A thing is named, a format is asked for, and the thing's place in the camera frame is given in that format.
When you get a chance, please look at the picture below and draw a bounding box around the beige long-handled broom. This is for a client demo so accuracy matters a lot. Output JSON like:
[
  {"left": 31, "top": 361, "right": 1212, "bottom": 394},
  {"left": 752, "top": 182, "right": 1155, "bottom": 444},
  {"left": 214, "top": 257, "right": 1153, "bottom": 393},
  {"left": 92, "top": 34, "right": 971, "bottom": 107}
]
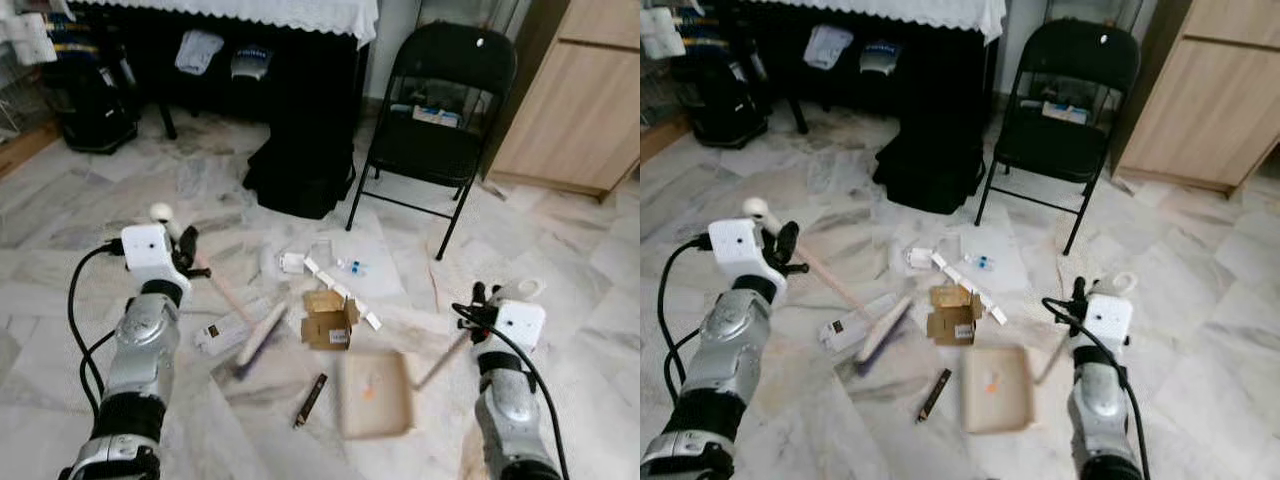
[
  {"left": 148, "top": 202, "right": 293, "bottom": 383},
  {"left": 742, "top": 197, "right": 916, "bottom": 379}
]

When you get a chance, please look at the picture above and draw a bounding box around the beige long-handled dustpan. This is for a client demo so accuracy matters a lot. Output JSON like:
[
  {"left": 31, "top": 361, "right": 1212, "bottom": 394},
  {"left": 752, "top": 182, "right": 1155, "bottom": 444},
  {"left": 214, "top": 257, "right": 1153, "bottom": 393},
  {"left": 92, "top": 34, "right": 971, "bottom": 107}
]
[
  {"left": 337, "top": 278, "right": 547, "bottom": 441},
  {"left": 962, "top": 272, "right": 1141, "bottom": 436}
]

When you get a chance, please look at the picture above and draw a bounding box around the long white carton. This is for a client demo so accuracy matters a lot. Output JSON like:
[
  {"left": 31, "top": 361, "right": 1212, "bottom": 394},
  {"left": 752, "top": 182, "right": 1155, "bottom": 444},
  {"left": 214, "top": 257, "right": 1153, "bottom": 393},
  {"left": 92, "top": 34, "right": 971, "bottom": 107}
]
[
  {"left": 818, "top": 293, "right": 901, "bottom": 353},
  {"left": 193, "top": 298, "right": 276, "bottom": 356}
]

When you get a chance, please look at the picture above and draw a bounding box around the long white cardboard strip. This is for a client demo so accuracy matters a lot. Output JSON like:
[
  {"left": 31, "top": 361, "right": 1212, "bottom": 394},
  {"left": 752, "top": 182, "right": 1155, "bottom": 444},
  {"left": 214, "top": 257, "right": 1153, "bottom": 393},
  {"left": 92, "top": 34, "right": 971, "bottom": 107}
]
[
  {"left": 930, "top": 250, "right": 1009, "bottom": 326},
  {"left": 303, "top": 256, "right": 384, "bottom": 331}
]

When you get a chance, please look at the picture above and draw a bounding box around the black table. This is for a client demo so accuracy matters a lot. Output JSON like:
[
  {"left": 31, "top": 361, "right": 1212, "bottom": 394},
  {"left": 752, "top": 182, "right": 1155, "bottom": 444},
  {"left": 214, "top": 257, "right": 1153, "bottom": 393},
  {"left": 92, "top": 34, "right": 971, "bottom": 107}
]
[
  {"left": 60, "top": 0, "right": 381, "bottom": 141},
  {"left": 690, "top": 0, "right": 1009, "bottom": 136}
]

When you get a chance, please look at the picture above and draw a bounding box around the brown open cardboard box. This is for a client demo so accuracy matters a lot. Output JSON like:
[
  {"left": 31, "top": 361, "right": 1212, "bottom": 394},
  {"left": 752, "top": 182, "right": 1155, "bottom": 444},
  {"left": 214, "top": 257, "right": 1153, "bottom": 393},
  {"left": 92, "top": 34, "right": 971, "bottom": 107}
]
[
  {"left": 926, "top": 293, "right": 986, "bottom": 347},
  {"left": 300, "top": 298, "right": 361, "bottom": 351}
]

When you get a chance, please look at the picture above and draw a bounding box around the black fabric bag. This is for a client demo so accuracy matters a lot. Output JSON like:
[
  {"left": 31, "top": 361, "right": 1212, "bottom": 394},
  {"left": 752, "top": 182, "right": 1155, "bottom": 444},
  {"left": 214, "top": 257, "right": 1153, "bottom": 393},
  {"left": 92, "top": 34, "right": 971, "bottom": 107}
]
[
  {"left": 242, "top": 130, "right": 358, "bottom": 221},
  {"left": 872, "top": 125, "right": 986, "bottom": 216}
]

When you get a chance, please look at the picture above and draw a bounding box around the black canister appliance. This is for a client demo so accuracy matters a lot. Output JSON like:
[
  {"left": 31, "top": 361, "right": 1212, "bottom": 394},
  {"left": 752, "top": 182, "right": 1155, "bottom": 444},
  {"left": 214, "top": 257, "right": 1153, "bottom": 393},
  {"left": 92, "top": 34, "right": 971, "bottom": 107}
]
[
  {"left": 42, "top": 55, "right": 141, "bottom": 156},
  {"left": 680, "top": 50, "right": 771, "bottom": 149}
]

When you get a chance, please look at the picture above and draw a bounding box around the black folding chair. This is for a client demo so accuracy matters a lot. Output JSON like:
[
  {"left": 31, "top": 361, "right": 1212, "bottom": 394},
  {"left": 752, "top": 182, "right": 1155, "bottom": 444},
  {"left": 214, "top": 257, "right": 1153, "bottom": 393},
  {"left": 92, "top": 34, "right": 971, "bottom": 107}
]
[
  {"left": 346, "top": 20, "right": 519, "bottom": 261},
  {"left": 975, "top": 17, "right": 1141, "bottom": 256}
]

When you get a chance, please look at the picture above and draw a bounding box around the dark brown wrapper bar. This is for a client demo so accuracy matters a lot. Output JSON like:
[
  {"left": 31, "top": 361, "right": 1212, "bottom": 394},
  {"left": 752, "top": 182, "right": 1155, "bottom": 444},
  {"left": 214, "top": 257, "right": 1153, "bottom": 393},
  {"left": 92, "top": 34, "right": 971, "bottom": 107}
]
[
  {"left": 292, "top": 372, "right": 330, "bottom": 430},
  {"left": 917, "top": 368, "right": 953, "bottom": 425}
]

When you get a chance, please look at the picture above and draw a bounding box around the long brown cardboard box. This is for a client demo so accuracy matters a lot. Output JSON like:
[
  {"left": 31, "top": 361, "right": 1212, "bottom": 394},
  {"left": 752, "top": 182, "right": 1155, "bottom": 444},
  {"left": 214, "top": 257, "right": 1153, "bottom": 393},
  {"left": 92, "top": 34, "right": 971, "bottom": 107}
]
[
  {"left": 640, "top": 115, "right": 691, "bottom": 166},
  {"left": 0, "top": 120, "right": 63, "bottom": 181}
]

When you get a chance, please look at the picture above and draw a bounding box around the white box with blue print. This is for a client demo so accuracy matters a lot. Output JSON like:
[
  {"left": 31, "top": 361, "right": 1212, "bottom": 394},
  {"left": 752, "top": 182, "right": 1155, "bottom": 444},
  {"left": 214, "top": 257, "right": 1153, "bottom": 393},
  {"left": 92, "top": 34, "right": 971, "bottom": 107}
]
[
  {"left": 1040, "top": 98, "right": 1091, "bottom": 125},
  {"left": 412, "top": 103, "right": 466, "bottom": 129}
]

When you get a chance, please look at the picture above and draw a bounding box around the white folded garment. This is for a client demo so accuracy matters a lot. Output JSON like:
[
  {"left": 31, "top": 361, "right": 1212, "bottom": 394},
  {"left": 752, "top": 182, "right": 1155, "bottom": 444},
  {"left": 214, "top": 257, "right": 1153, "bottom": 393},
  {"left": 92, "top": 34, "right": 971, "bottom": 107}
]
[
  {"left": 804, "top": 24, "right": 856, "bottom": 73},
  {"left": 174, "top": 28, "right": 226, "bottom": 77}
]

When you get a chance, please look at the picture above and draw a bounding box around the silver blue printed bag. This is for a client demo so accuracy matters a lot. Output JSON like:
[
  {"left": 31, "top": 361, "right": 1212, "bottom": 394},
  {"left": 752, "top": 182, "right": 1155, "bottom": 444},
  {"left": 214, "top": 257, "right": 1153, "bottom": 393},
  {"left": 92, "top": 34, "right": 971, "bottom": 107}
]
[
  {"left": 858, "top": 38, "right": 903, "bottom": 77},
  {"left": 230, "top": 43, "right": 276, "bottom": 81}
]

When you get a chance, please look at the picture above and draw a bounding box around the light wood drawer cabinet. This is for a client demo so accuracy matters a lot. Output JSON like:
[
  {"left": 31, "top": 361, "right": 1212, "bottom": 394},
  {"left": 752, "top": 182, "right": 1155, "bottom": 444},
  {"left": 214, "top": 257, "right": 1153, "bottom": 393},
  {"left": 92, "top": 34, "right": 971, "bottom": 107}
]
[
  {"left": 485, "top": 0, "right": 641, "bottom": 206},
  {"left": 1112, "top": 0, "right": 1280, "bottom": 199}
]

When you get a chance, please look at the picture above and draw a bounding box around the white lace tablecloth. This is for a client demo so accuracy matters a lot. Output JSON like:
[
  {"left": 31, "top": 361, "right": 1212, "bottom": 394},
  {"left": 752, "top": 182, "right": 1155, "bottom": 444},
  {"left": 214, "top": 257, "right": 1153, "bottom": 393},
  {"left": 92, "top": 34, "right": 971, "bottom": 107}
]
[
  {"left": 700, "top": 0, "right": 1009, "bottom": 46},
  {"left": 65, "top": 0, "right": 381, "bottom": 49}
]

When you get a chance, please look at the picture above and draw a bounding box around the white paper rolls pack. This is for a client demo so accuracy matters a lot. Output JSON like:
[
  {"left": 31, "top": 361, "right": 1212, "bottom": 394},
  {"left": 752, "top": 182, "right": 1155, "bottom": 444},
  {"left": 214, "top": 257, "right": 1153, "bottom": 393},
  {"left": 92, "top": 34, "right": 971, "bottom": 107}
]
[
  {"left": 640, "top": 5, "right": 687, "bottom": 61},
  {"left": 0, "top": 10, "right": 59, "bottom": 66}
]

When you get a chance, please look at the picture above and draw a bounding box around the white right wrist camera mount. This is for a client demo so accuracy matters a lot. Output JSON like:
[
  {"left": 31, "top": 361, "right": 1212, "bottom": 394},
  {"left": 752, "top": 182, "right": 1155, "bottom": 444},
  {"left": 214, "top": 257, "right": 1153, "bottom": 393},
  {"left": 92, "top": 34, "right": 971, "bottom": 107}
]
[
  {"left": 492, "top": 298, "right": 547, "bottom": 353},
  {"left": 1085, "top": 292, "right": 1136, "bottom": 349}
]

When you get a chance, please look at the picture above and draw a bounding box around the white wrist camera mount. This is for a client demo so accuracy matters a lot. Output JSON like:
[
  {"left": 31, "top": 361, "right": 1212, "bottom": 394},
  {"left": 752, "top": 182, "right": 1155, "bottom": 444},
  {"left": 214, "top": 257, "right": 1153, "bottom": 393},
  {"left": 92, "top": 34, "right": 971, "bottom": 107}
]
[
  {"left": 492, "top": 298, "right": 547, "bottom": 353},
  {"left": 120, "top": 223, "right": 181, "bottom": 294},
  {"left": 706, "top": 218, "right": 773, "bottom": 291},
  {"left": 1085, "top": 292, "right": 1136, "bottom": 349}
]

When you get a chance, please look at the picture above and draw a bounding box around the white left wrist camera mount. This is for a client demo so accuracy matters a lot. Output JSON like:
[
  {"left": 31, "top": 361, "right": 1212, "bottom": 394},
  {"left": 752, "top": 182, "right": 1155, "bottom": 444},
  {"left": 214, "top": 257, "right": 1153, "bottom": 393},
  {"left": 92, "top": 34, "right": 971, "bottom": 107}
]
[
  {"left": 706, "top": 218, "right": 773, "bottom": 291},
  {"left": 120, "top": 223, "right": 181, "bottom": 294}
]

